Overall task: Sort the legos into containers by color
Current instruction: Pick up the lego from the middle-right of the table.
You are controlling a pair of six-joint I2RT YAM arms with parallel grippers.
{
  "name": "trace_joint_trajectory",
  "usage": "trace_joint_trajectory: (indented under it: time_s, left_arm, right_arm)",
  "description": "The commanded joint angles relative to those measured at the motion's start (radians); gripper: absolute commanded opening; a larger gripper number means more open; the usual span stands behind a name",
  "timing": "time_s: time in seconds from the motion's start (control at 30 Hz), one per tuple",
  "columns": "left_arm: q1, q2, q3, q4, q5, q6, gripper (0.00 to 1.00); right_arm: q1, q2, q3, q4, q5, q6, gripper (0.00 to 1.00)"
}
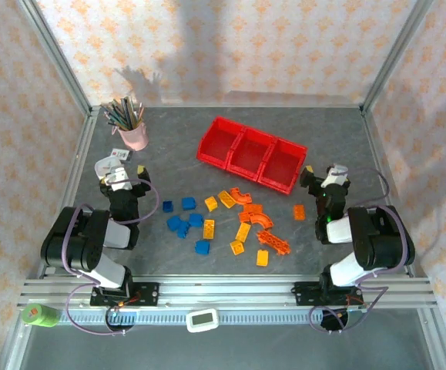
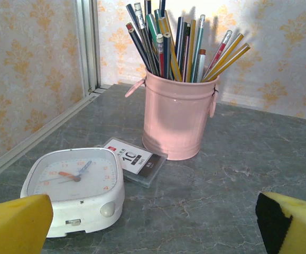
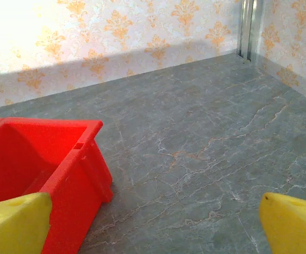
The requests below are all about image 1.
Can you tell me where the red plastic bin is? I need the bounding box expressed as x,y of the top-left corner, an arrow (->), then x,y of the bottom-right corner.
257,137 -> 309,195
226,126 -> 277,180
196,116 -> 243,167

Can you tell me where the red orange wire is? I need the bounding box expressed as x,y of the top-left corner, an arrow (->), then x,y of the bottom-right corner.
344,293 -> 367,310
115,289 -> 143,309

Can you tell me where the orange curved lego piece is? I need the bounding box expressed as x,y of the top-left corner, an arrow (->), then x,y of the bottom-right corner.
248,211 -> 274,232
229,187 -> 253,205

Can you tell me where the white digital timer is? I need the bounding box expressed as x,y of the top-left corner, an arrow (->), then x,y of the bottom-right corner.
185,308 -> 220,333

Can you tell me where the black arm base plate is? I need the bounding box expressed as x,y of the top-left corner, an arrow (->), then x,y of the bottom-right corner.
89,280 -> 160,308
293,280 -> 367,308

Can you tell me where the aluminium frame post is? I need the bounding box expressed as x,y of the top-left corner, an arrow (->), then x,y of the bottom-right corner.
360,0 -> 438,115
16,0 -> 95,116

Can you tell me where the pink pencil cup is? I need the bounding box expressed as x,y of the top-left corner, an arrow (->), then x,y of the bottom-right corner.
110,117 -> 149,152

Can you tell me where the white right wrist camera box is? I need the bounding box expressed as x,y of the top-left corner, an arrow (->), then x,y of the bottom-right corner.
322,163 -> 351,188

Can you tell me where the green tape roll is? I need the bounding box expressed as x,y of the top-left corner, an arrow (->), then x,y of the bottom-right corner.
21,303 -> 60,328

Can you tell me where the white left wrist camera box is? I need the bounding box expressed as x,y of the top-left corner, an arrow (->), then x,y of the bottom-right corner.
95,157 -> 131,190

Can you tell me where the aluminium mounting rail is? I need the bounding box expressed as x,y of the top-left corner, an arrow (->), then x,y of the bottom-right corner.
17,275 -> 438,309

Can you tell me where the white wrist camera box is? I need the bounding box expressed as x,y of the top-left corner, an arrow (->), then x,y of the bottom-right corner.
322,163 -> 351,188
95,157 -> 131,190

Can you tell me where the purple cable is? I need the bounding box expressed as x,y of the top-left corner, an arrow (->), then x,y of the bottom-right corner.
60,179 -> 161,337
307,167 -> 411,335

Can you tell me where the aluminium table side rail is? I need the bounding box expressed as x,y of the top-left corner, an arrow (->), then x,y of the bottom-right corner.
37,109 -> 100,278
360,109 -> 430,278

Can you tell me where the grey slotted cable duct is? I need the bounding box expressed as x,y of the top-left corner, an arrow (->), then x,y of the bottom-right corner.
59,308 -> 364,327

